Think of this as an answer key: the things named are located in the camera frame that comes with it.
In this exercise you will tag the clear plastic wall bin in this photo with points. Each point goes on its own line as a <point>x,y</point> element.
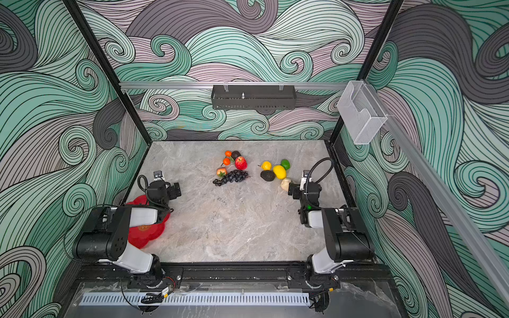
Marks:
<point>362,111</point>

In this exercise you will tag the dark brown passion fruit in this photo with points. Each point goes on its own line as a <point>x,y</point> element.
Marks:
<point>235,155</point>

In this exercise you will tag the white slotted cable duct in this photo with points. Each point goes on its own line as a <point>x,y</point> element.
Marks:
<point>200,299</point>

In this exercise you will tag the small peach fruit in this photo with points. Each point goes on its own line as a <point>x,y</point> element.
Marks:
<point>221,172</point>

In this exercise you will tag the beige garlic bulb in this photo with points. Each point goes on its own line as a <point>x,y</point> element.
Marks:
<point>285,184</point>

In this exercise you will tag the dark purple grape bunch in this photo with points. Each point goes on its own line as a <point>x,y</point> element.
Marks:
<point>232,176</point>

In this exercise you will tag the red flower-shaped fruit bowl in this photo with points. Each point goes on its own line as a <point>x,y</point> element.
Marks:
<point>140,236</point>

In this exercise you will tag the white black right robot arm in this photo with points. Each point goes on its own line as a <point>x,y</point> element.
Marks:
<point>346,238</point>

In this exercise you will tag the large yellow lemon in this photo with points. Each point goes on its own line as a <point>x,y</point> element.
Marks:
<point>280,172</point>

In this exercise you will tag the red apple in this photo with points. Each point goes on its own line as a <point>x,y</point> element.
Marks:
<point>241,163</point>

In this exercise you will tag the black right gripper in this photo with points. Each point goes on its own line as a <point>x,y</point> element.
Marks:
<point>295,190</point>

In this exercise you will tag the dark avocado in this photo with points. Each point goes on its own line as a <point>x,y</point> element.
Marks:
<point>268,175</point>

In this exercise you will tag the small wrinkled yellow fruit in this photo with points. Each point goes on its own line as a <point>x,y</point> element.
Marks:
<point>266,166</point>

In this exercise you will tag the green lime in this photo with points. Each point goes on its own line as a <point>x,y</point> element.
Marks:
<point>285,164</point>

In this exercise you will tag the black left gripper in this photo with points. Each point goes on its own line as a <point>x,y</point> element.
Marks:
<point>173,190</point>

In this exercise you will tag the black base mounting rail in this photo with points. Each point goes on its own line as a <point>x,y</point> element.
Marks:
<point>291,274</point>

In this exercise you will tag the black perforated wall tray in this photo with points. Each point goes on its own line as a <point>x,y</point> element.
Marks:
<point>250,97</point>

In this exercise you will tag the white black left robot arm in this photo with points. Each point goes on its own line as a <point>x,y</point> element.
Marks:
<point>117,234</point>

